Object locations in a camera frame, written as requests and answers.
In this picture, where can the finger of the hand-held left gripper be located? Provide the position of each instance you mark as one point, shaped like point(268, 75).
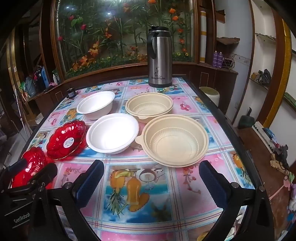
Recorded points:
point(45, 172)
point(16, 166)

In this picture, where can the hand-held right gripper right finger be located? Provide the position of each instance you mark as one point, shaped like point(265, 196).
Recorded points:
point(215, 185)

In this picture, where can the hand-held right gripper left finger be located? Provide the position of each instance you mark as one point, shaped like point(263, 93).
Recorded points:
point(89, 183)

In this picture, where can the red scalloped plastic plate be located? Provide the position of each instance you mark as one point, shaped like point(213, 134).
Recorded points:
point(30, 162)
point(62, 136)

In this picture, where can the white foam bowl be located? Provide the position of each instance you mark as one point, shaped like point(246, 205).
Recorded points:
point(111, 134)
point(94, 104)

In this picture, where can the beige disposable plate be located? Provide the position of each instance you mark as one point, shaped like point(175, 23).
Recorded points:
point(175, 141)

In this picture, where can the black framed table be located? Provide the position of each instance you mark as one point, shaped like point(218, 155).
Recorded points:
point(240, 153)

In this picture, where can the colourful fruit print tablecloth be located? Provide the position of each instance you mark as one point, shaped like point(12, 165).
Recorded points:
point(161, 197)

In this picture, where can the dark green dustpan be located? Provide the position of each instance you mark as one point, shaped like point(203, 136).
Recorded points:
point(246, 119)

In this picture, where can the teal thermos jug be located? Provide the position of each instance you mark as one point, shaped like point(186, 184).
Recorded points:
point(29, 87)

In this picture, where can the small dark jar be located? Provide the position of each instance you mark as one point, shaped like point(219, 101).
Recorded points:
point(71, 93)

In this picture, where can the pink cloth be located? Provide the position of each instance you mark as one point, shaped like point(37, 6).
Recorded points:
point(52, 85)

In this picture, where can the pale plastic bucket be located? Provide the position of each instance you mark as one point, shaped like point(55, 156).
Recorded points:
point(209, 96)

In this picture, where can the small white bottle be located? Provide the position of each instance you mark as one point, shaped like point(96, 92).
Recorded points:
point(55, 78)

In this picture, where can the beige plastic bowl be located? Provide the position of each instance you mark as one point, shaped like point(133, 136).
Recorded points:
point(149, 107)

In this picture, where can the black bag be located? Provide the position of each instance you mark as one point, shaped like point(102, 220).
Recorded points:
point(264, 77)

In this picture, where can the purple bottle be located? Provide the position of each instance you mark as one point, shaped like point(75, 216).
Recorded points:
point(220, 59)
point(216, 59)

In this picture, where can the stainless steel thermos jug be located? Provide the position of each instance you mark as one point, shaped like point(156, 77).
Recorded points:
point(159, 62)

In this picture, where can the brown wood slab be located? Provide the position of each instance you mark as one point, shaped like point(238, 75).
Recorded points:
point(227, 40)

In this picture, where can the white and yellow rolled scroll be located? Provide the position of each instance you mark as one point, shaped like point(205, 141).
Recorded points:
point(203, 37)

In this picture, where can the glass case with artificial flowers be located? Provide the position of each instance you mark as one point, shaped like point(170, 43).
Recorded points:
point(115, 34)

